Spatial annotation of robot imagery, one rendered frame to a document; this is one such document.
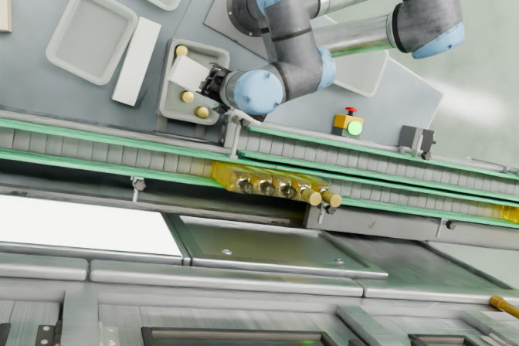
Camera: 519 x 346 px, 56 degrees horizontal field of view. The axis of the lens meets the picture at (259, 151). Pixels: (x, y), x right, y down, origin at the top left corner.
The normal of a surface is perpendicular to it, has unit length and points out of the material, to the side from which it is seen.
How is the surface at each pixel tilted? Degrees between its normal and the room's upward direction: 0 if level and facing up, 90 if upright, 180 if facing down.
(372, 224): 0
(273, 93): 0
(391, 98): 0
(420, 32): 64
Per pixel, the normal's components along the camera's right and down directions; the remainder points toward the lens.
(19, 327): 0.20, -0.98
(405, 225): 0.33, 0.15
